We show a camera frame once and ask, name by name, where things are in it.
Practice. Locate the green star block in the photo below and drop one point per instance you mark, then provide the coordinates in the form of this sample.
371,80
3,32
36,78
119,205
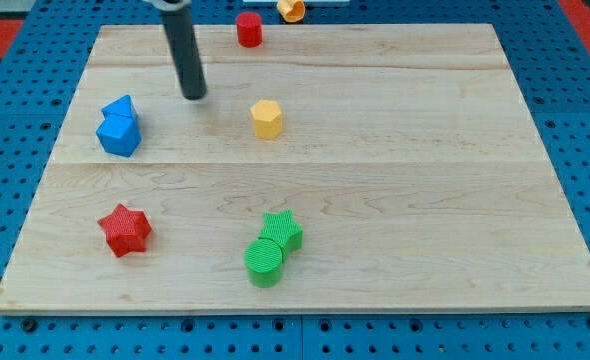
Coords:
282,229

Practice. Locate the red star block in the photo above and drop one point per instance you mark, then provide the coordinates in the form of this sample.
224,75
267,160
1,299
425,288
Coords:
125,230

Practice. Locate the blue cube block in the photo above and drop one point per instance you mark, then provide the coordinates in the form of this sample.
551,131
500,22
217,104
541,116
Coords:
119,135

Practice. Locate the yellow hexagon block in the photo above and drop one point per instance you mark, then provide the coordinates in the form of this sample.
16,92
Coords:
267,119

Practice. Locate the green cylinder block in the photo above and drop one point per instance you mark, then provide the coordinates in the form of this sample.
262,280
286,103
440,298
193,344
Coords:
264,263

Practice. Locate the wooden board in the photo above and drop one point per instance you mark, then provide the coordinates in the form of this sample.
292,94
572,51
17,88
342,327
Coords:
408,157

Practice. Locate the red cylinder block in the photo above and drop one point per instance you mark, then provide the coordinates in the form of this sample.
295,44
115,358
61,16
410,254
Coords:
249,29

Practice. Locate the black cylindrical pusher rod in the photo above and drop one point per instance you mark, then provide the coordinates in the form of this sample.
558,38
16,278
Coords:
178,25

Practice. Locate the orange ring block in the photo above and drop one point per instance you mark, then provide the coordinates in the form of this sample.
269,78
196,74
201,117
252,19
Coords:
291,10

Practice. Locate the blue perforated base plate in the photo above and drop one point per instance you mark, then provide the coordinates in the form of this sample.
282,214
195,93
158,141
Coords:
38,77

